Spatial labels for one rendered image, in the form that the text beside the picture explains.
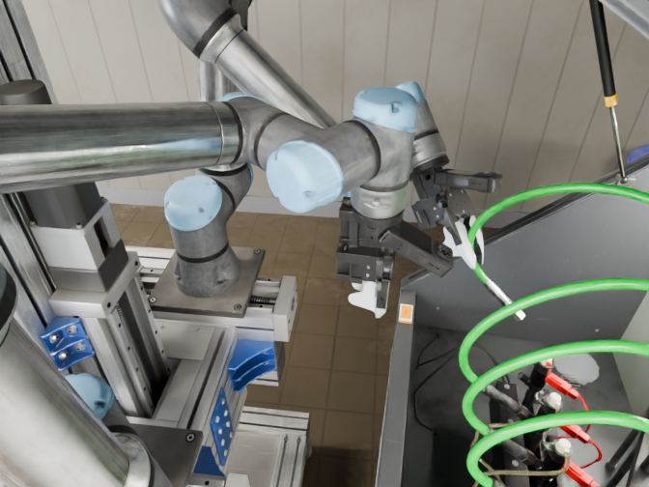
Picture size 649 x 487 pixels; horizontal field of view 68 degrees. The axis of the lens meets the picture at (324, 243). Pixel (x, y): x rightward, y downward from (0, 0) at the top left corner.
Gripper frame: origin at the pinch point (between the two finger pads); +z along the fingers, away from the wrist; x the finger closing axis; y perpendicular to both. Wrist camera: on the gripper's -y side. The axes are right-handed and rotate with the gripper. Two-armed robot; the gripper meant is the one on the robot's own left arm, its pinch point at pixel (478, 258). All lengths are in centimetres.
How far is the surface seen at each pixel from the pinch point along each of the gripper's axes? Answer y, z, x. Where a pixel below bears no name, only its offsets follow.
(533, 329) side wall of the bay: 14.7, 24.8, -33.9
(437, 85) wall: 82, -77, -151
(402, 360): 24.3, 16.1, 3.8
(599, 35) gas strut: -27.3, -28.1, -14.9
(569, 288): -21.0, 5.3, 15.5
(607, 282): -24.9, 6.0, 13.6
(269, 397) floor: 136, 35, -25
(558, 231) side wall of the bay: -4.1, 2.0, -25.7
